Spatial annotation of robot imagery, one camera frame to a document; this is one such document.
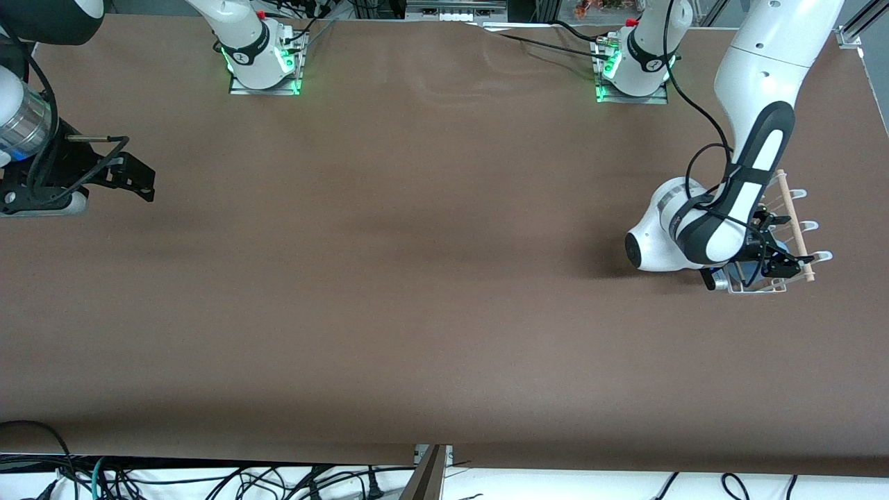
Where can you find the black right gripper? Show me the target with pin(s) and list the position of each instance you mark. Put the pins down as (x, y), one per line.
(71, 160)

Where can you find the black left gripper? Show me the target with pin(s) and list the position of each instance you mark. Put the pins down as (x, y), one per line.
(767, 244)

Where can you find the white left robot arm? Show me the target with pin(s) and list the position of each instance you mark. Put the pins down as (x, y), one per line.
(764, 69)

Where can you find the orange background object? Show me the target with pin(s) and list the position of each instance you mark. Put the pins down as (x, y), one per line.
(590, 8)

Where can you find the brown paper table cover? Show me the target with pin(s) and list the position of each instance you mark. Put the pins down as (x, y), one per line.
(444, 208)

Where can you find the black power plug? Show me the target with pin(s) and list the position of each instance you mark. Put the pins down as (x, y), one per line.
(375, 489)

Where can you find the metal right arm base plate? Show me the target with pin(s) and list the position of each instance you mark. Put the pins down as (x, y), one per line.
(264, 91)

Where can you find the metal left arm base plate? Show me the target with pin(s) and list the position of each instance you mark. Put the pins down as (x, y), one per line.
(632, 100)

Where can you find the aluminium frame bracket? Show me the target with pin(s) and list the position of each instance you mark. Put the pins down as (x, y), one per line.
(858, 28)

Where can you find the grey aluminium frame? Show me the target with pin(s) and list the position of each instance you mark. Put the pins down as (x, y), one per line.
(455, 7)

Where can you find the white metal bracket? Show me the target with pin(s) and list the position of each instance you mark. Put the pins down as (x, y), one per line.
(449, 455)

